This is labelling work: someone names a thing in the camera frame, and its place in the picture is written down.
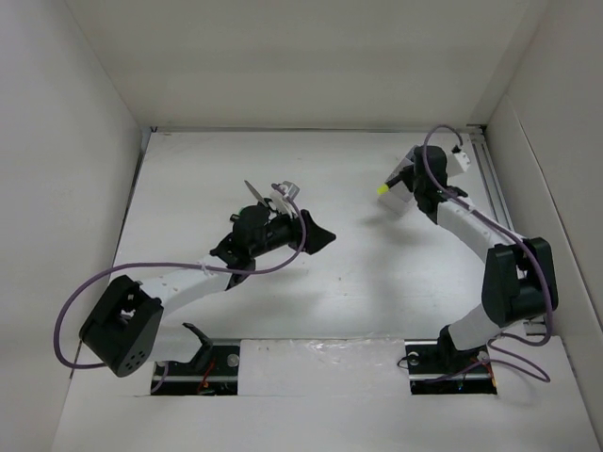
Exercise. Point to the green cap black highlighter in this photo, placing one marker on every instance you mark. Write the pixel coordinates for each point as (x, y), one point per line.
(239, 216)

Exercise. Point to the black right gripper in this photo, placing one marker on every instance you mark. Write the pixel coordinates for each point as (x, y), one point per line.
(408, 180)

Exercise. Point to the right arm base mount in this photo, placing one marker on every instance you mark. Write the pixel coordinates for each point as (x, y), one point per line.
(435, 367)

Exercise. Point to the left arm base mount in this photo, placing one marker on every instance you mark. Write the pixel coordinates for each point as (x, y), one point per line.
(188, 363)

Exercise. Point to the black handled scissors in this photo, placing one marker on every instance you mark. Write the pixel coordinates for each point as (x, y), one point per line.
(265, 201)

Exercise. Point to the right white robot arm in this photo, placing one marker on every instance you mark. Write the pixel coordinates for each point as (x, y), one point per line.
(519, 281)

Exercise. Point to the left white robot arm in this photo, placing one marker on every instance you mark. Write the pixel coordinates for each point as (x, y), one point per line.
(124, 328)

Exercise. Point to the white divided container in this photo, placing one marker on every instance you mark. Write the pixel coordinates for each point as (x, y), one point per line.
(398, 199)

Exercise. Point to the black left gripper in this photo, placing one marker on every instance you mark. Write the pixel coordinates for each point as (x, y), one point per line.
(315, 236)

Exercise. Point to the yellow cap black highlighter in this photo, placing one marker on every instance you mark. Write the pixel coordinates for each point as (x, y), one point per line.
(387, 185)

